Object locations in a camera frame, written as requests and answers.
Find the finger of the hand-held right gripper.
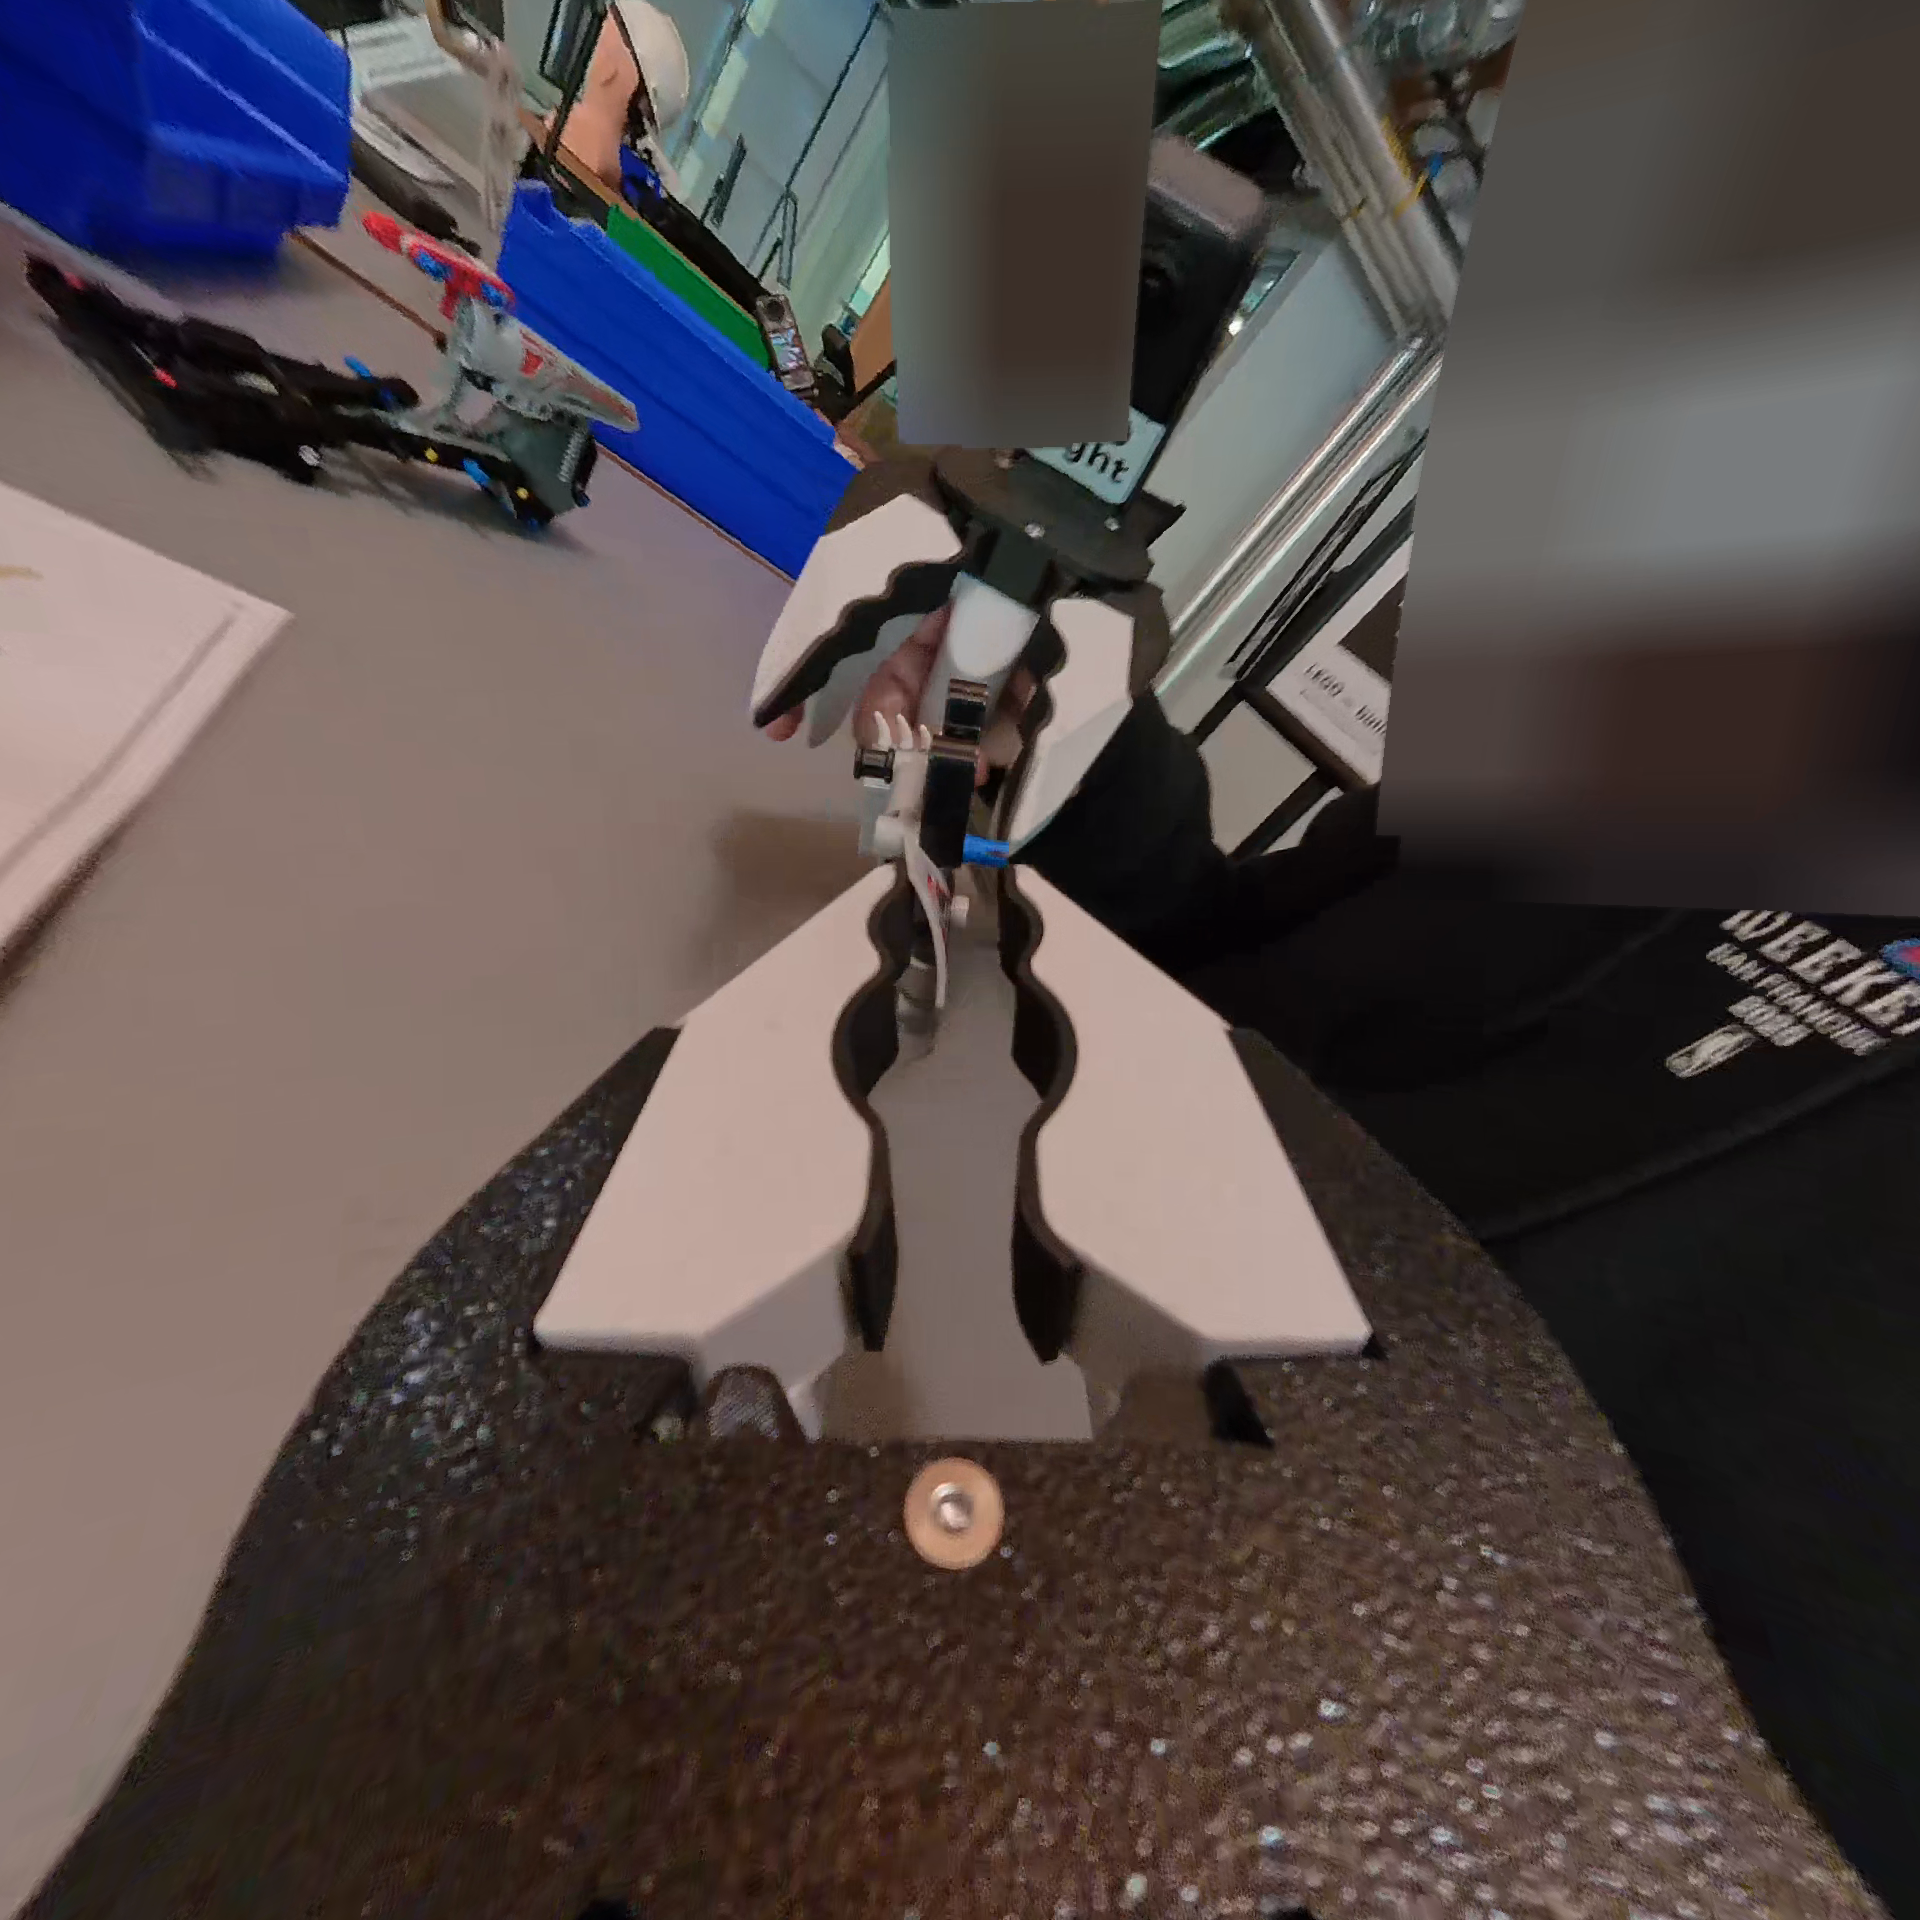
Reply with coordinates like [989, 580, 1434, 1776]
[749, 499, 973, 749]
[999, 592, 1163, 874]

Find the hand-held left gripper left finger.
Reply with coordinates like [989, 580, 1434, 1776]
[535, 871, 916, 1442]

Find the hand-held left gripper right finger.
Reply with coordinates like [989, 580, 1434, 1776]
[996, 871, 1375, 1427]

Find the small toy brick assembly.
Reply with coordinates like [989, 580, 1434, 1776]
[853, 709, 1023, 1058]

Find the person's right forearm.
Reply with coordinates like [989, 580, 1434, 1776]
[1026, 690, 1255, 963]

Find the person's right hand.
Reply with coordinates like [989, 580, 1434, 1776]
[858, 608, 953, 747]

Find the blue plastic bin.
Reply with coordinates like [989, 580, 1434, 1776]
[0, 0, 354, 256]
[498, 181, 859, 584]

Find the green plastic bin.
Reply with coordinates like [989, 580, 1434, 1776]
[603, 201, 775, 377]

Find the toy brick vehicle chassis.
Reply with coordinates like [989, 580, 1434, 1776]
[23, 210, 645, 536]

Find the person's black printed sweatshirt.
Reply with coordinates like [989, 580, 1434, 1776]
[1170, 861, 1920, 1920]

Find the white instruction booklet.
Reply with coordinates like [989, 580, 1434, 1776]
[0, 480, 294, 963]

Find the framed white wall poster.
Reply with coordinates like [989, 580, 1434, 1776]
[1222, 434, 1420, 789]

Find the aluminium frame post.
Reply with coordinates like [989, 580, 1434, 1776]
[1170, 337, 1427, 676]

